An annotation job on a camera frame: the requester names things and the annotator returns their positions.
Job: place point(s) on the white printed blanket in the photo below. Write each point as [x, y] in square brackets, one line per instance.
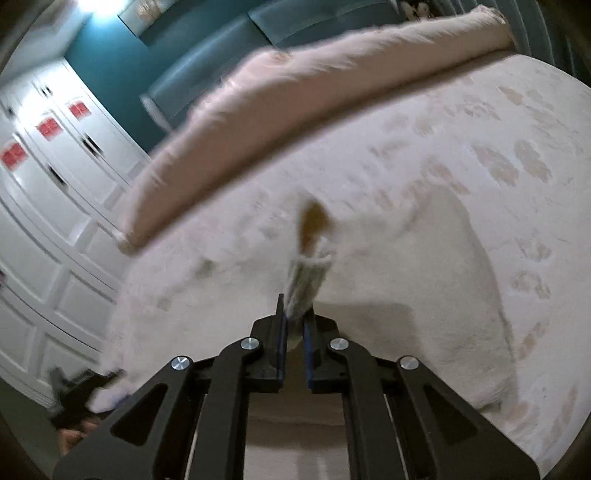
[508, 138]

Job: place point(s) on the framed wall picture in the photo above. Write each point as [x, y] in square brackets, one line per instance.
[152, 14]

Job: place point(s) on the red wardrobe sticker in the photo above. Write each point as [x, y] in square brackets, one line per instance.
[49, 128]
[14, 155]
[79, 110]

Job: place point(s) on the person's left hand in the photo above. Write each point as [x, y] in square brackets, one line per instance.
[74, 436]

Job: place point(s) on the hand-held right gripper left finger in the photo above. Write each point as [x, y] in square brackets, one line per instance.
[280, 344]

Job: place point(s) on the white fluffy towel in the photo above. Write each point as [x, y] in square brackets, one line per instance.
[392, 332]

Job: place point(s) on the long pink pillow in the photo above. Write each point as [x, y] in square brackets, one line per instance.
[295, 120]

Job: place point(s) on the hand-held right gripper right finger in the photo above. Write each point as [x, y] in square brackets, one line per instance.
[308, 350]

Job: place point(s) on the teal padded headboard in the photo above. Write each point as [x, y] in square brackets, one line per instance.
[207, 60]

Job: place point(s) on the blue-grey curtain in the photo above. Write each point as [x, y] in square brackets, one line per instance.
[535, 32]

